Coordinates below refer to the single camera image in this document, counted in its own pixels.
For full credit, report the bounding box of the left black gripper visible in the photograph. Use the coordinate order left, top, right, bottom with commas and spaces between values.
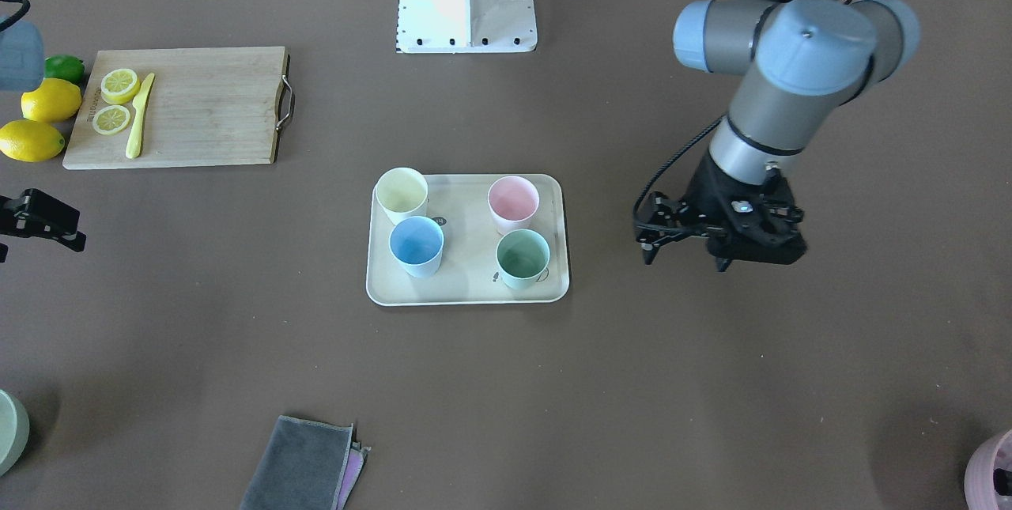
634, 150, 772, 274

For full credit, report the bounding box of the green cup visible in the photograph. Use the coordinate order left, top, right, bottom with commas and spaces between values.
496, 229, 552, 290

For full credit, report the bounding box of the pink cup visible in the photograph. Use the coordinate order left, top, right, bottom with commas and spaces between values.
487, 176, 541, 236

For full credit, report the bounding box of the blue cup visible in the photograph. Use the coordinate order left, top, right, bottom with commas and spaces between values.
389, 216, 445, 278

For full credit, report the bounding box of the pale yellow cup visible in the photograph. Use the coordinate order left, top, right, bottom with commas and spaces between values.
375, 167, 428, 225

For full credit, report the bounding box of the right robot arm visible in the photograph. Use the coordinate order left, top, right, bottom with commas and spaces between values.
1, 17, 87, 253

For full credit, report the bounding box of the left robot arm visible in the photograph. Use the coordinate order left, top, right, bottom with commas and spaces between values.
633, 0, 921, 272

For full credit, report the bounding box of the beige rabbit tray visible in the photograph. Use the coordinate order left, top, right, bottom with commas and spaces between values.
365, 172, 570, 306

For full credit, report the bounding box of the lower whole lemon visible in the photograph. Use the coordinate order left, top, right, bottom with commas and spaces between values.
1, 119, 66, 163

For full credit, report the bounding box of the whole lemon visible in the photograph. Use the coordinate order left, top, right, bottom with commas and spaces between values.
21, 77, 82, 123
1, 119, 66, 163

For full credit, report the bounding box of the upper whole lemon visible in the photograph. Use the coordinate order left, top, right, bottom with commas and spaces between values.
21, 77, 82, 123

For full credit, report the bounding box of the yellow plastic knife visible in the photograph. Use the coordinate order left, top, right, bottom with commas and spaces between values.
124, 73, 156, 160

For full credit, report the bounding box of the lower lemon slice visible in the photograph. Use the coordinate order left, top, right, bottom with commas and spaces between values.
91, 105, 131, 136

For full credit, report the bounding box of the lemon slice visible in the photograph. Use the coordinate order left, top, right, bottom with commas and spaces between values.
91, 105, 131, 136
99, 68, 142, 105

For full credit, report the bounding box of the green lime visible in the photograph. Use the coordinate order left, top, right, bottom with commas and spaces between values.
43, 54, 85, 85

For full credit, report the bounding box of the upper lemon slice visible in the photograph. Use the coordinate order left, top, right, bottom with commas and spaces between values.
99, 68, 142, 105

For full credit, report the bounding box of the wooden cutting board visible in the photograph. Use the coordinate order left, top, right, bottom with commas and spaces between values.
62, 46, 293, 170

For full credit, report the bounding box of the green bowl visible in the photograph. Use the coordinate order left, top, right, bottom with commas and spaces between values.
0, 390, 30, 475

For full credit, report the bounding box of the grey folded cloth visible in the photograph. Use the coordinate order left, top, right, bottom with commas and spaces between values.
240, 415, 354, 509

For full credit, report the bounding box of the pink bowl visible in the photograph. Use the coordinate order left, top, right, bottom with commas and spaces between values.
964, 430, 1011, 509

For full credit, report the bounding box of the pink folded cloth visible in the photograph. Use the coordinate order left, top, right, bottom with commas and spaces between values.
334, 441, 370, 509

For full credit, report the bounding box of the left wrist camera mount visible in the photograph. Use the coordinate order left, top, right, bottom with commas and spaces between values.
706, 165, 807, 265

